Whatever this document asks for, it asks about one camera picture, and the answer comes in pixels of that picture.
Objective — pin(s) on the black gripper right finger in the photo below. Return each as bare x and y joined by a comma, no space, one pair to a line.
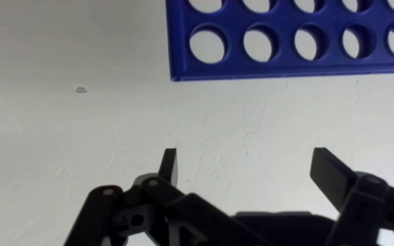
366,206

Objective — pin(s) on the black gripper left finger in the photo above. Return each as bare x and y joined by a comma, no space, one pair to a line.
161,214

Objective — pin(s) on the blue gameboard with holes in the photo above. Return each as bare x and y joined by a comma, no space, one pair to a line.
288,62

